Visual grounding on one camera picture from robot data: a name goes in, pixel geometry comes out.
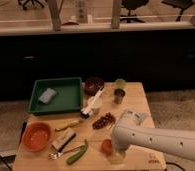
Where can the metal cup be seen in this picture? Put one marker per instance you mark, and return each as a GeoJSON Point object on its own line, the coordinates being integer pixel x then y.
{"type": "Point", "coordinates": [118, 95]}

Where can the wooden block brush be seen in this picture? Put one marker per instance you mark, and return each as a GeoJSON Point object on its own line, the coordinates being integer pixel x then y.
{"type": "Point", "coordinates": [63, 139]}

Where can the red bowl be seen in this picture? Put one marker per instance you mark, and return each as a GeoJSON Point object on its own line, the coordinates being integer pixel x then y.
{"type": "Point", "coordinates": [36, 136]}

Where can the dark maroon bowl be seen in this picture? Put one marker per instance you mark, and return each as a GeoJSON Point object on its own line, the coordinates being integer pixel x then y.
{"type": "Point", "coordinates": [92, 85]}

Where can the green cucumber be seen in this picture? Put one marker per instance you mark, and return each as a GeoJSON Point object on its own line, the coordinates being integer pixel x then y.
{"type": "Point", "coordinates": [71, 160]}

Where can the grey sponge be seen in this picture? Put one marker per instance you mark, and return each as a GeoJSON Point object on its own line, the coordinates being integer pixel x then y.
{"type": "Point", "coordinates": [47, 95]}

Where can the white dish brush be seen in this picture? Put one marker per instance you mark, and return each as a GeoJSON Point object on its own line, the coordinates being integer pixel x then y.
{"type": "Point", "coordinates": [85, 111]}

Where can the yellow banana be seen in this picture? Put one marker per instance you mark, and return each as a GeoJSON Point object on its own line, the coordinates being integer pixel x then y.
{"type": "Point", "coordinates": [67, 124]}

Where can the green cup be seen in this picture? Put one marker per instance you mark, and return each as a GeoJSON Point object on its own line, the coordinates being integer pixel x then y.
{"type": "Point", "coordinates": [120, 83]}

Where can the bunch of dark grapes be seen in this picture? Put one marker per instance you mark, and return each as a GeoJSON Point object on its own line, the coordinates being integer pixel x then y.
{"type": "Point", "coordinates": [104, 121]}

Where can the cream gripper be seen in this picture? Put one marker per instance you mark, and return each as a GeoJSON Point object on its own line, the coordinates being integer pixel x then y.
{"type": "Point", "coordinates": [119, 155]}

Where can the green plastic tray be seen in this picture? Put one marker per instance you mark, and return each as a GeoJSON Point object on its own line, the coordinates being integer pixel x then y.
{"type": "Point", "coordinates": [68, 98]}

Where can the metal fork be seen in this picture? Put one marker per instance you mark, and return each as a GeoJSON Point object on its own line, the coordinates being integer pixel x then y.
{"type": "Point", "coordinates": [56, 155]}

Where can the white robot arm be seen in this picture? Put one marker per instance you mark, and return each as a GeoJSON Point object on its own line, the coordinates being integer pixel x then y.
{"type": "Point", "coordinates": [128, 130]}

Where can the black office chair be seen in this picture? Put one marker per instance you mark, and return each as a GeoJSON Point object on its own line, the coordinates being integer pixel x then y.
{"type": "Point", "coordinates": [132, 5]}

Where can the orange-red apple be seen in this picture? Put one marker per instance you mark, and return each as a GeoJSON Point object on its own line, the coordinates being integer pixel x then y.
{"type": "Point", "coordinates": [106, 147]}

